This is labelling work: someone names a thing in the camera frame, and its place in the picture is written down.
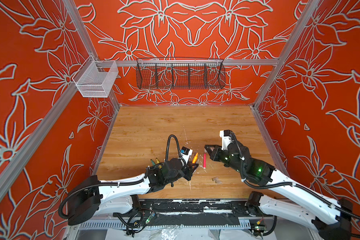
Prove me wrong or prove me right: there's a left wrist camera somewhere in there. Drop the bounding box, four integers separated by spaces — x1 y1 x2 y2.
180 147 193 163

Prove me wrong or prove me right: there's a white wire basket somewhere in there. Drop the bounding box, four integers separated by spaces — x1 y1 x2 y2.
73 55 119 98

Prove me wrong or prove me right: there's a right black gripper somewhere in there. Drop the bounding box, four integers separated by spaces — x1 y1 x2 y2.
203 143 246 175

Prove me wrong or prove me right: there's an orange marker pen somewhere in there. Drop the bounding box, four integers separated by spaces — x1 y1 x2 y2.
192 153 199 164

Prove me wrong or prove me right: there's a black wire basket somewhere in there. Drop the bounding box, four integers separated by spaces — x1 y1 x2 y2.
136 57 226 90

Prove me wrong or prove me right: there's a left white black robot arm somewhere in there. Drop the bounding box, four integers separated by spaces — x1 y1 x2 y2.
58 135 199 226

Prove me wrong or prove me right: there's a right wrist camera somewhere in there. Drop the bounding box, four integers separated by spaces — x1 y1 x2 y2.
219 130 232 151

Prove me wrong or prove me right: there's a white cable duct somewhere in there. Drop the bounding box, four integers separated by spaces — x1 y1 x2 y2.
78 219 251 231

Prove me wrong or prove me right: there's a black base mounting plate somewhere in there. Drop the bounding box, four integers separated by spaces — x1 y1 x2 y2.
126 199 266 218

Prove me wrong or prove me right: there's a pink marker pen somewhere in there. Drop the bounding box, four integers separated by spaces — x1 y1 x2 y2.
203 153 207 170

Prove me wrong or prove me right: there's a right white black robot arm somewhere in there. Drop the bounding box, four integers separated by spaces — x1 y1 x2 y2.
205 130 360 240

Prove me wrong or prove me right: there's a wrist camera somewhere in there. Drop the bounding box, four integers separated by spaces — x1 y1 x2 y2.
219 130 232 151
180 147 193 163

